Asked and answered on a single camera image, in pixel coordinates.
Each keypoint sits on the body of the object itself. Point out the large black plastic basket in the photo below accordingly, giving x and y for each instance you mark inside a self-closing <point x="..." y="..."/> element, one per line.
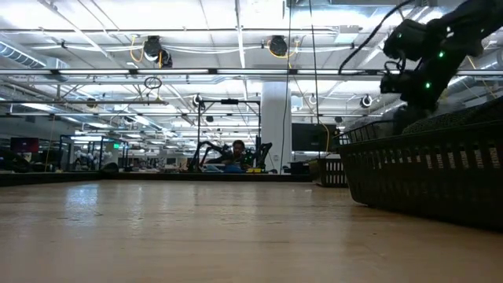
<point x="424" y="184"/>

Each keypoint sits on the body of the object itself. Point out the small black plastic basket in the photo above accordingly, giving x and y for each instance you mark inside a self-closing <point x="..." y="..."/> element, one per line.
<point x="334" y="173"/>

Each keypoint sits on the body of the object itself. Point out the black background robot arm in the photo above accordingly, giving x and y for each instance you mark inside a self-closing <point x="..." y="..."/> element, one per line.
<point x="264" y="151"/>
<point x="200" y="151"/>

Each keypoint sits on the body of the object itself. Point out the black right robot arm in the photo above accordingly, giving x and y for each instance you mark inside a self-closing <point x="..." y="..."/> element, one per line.
<point x="444" y="59"/>

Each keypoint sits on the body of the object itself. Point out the black screen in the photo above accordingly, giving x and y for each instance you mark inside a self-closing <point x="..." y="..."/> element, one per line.
<point x="314" y="137"/>

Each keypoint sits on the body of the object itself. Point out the small black box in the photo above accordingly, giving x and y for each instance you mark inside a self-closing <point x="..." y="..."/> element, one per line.
<point x="300" y="168"/>

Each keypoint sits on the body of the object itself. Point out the white building column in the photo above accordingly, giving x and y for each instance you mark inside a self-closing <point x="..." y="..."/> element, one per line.
<point x="275" y="118"/>

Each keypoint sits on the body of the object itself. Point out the person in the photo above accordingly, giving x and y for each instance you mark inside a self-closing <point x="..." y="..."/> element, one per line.
<point x="237" y="149"/>

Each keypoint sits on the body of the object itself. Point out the long ceiling light strip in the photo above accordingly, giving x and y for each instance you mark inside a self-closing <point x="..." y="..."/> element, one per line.
<point x="94" y="71"/>

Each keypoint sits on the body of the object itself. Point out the red lit monitor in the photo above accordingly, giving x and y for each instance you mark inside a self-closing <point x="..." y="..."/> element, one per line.
<point x="24" y="144"/>

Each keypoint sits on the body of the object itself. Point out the black background gantry frame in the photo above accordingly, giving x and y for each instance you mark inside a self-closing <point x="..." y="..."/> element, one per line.
<point x="230" y="101"/>

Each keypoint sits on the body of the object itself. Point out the black aluminium table frame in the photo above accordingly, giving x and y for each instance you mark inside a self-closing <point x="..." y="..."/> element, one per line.
<point x="118" y="177"/>

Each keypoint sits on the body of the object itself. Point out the silver air duct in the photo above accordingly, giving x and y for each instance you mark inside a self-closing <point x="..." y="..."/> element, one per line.
<point x="19" y="55"/>

